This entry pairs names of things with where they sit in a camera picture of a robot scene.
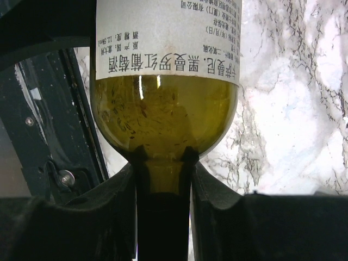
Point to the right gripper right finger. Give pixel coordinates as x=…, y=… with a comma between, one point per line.
x=229, y=226

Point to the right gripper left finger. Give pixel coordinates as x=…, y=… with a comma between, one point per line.
x=98, y=225

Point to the green bottle rack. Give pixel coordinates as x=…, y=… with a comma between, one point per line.
x=164, y=90

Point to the black front mounting rail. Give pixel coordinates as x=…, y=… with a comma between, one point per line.
x=49, y=144

